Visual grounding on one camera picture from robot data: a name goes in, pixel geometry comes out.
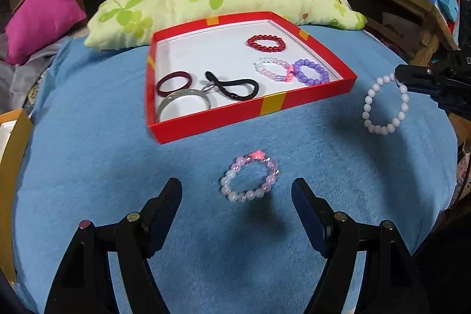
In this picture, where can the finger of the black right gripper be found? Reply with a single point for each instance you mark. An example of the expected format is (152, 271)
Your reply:
(424, 80)

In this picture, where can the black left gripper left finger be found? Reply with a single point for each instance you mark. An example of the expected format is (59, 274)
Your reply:
(83, 282)

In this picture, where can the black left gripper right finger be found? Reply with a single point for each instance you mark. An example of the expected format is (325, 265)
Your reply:
(339, 238)

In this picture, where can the silver metal bangle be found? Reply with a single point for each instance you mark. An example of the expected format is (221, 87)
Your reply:
(173, 96)

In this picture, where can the wooden shelf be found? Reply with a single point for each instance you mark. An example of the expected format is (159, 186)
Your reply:
(415, 28)

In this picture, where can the blue blanket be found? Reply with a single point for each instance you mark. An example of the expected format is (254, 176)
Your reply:
(236, 244)

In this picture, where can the grey bed sheet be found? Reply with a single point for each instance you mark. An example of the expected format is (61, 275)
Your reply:
(18, 80)

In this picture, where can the red cardboard box tray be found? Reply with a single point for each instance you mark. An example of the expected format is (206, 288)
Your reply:
(218, 44)

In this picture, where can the green clover print pillow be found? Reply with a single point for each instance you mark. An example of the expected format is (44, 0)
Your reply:
(120, 24)

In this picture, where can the magenta pillow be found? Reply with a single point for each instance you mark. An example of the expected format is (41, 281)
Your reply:
(38, 23)

